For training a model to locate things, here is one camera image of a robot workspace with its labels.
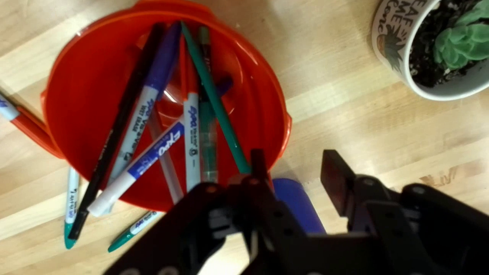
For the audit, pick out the purple marker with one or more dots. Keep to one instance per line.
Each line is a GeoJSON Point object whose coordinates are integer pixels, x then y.
{"type": "Point", "coordinates": [122, 123]}

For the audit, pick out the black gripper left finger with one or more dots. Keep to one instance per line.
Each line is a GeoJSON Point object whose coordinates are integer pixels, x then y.
{"type": "Point", "coordinates": [229, 239]}

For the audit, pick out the red plastic bowl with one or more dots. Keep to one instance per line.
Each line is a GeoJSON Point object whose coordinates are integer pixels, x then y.
{"type": "Point", "coordinates": [85, 101]}

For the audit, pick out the blue plastic cup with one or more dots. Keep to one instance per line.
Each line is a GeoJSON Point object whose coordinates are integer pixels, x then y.
{"type": "Point", "coordinates": [299, 208]}

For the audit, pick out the red-capped white marker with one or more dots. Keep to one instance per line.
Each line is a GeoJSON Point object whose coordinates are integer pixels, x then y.
{"type": "Point", "coordinates": [30, 127]}

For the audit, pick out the clear green pen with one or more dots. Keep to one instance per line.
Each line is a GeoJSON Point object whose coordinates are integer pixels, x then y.
{"type": "Point", "coordinates": [207, 147]}

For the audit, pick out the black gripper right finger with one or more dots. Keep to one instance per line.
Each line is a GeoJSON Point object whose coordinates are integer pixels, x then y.
{"type": "Point", "coordinates": [417, 234]}

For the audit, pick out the printed white succulent pot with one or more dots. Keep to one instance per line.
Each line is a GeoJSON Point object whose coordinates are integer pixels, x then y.
{"type": "Point", "coordinates": [391, 46]}

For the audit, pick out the green pencil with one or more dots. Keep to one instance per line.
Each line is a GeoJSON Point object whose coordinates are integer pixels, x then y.
{"type": "Point", "coordinates": [215, 101]}

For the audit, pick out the green-capped thin white marker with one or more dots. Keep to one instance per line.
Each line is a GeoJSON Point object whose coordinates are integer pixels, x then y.
{"type": "Point", "coordinates": [137, 226]}
{"type": "Point", "coordinates": [71, 204]}

